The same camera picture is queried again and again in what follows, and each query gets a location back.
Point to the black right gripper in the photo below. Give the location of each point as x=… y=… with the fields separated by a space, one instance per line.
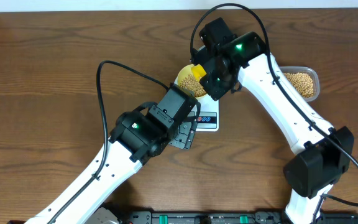
x=213 y=91

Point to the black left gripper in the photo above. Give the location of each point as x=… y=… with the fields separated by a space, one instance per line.
x=186 y=134

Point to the yellow plastic scoop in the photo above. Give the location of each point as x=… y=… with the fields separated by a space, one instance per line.
x=198 y=72

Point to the yellow plastic bowl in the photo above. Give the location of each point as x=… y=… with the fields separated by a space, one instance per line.
x=183 y=73

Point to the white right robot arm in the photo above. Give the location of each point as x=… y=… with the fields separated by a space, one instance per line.
x=322 y=152

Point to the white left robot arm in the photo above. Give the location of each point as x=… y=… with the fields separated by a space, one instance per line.
x=138 y=135

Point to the soybeans in bowl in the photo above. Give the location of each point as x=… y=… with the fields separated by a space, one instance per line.
x=192 y=84

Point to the white digital kitchen scale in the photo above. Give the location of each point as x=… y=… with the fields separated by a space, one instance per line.
x=208 y=119

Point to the clear plastic soybean container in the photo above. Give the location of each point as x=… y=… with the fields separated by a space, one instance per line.
x=305 y=80

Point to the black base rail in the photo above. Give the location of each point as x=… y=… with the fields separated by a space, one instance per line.
x=152 y=217

